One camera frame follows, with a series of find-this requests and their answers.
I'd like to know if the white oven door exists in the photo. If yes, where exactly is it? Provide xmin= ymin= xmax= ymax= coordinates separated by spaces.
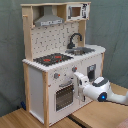
xmin=49 ymin=84 xmax=79 ymax=123

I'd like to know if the white cabinet door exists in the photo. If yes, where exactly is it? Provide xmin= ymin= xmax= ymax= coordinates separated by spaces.
xmin=78 ymin=55 xmax=102 ymax=106

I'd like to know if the wooden toy kitchen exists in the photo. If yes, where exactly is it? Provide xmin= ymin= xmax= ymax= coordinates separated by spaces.
xmin=22 ymin=2 xmax=105 ymax=127

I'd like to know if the toy microwave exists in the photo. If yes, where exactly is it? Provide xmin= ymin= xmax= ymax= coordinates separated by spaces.
xmin=67 ymin=3 xmax=90 ymax=21

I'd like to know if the stove knob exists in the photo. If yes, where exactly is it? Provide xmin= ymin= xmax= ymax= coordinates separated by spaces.
xmin=72 ymin=66 xmax=78 ymax=72
xmin=54 ymin=73 xmax=60 ymax=79

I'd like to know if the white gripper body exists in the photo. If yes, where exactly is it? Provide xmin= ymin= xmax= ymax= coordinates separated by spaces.
xmin=73 ymin=72 xmax=89 ymax=99

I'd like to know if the grey range hood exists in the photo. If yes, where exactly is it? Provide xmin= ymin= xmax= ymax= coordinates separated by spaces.
xmin=35 ymin=5 xmax=64 ymax=27

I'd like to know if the grey toy sink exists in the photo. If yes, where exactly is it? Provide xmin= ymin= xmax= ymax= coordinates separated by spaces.
xmin=65 ymin=47 xmax=95 ymax=56

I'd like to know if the black toy stovetop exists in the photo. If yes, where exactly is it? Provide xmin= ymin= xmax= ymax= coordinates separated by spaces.
xmin=34 ymin=53 xmax=70 ymax=66

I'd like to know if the black toy faucet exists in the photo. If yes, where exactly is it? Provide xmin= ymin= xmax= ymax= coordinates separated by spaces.
xmin=67 ymin=33 xmax=82 ymax=49

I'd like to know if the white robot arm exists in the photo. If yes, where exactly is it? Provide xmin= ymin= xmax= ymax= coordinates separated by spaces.
xmin=73 ymin=72 xmax=128 ymax=106

